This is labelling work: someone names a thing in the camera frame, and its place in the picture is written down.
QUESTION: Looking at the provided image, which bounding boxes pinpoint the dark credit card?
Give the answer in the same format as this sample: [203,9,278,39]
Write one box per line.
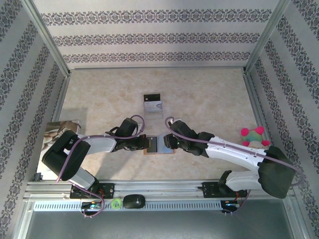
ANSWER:
[147,136,159,153]

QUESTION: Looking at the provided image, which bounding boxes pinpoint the brown leather card holder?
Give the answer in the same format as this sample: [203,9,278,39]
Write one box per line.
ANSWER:
[143,135,176,156]

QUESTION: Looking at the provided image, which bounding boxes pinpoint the silver card packet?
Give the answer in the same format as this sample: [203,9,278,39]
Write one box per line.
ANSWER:
[143,93,164,121]

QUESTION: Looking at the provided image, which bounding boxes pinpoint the white blue credit card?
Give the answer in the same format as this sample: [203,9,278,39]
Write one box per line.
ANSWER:
[144,100,164,112]

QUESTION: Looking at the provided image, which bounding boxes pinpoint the black credit card with chip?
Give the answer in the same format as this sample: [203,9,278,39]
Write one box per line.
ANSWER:
[144,93,161,103]

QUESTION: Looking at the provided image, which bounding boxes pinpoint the black computer mouse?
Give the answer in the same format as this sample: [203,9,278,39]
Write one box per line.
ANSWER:
[123,194,147,210]

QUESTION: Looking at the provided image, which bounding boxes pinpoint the colourful plush toy pink spikes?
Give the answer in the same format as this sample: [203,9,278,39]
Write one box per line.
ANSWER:
[240,126,271,150]

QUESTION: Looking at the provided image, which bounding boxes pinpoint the left electronics board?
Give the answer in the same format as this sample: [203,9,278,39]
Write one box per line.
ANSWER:
[81,202,104,210]

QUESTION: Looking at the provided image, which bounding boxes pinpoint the electronics board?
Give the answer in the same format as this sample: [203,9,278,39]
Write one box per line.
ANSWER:
[81,202,104,210]
[221,201,241,209]

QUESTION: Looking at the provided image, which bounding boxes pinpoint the right electronics board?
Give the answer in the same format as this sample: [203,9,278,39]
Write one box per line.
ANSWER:
[221,201,241,209]

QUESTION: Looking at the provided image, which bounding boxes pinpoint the magazine with photo cover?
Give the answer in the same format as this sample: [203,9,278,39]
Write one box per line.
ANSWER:
[36,120,83,180]

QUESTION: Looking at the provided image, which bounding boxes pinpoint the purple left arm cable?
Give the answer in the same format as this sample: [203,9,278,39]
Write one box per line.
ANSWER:
[56,114,147,219]

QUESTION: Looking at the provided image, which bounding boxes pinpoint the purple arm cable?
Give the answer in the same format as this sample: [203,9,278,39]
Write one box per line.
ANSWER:
[56,114,147,219]
[164,116,306,215]

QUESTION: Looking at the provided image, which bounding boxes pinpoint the aluminium mounting rail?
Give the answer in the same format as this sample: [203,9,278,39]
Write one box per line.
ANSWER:
[23,180,296,200]

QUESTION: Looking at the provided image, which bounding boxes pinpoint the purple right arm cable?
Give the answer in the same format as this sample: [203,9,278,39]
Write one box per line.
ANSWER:
[164,116,306,215]

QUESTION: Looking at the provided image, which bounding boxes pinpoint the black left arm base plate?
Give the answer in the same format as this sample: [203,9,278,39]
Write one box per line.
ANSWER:
[69,183,116,200]

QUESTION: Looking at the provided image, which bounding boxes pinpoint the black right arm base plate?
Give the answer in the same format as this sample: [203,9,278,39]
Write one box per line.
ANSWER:
[202,181,248,199]

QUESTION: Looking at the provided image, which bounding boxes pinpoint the slotted grey cable duct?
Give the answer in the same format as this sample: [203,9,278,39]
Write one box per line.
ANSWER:
[33,201,223,212]

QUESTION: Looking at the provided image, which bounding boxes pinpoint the aluminium back floor rail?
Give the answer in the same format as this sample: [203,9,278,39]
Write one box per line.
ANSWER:
[68,65,246,71]

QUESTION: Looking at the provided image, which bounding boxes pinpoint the aluminium side floor rail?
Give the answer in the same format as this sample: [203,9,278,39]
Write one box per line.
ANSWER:
[36,74,72,180]
[242,71,285,180]

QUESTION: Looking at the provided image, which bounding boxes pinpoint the aluminium frame post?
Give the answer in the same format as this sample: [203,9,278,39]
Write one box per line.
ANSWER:
[243,0,293,74]
[21,0,72,77]

